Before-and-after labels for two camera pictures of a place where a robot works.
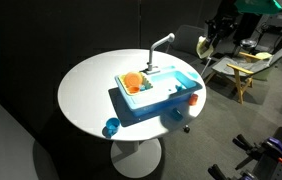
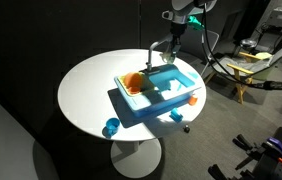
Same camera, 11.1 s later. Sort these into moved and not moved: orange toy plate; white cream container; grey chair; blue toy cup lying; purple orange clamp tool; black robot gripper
Moved: black robot gripper; white cream container
Not moved: purple orange clamp tool; grey chair; blue toy cup lying; orange toy plate
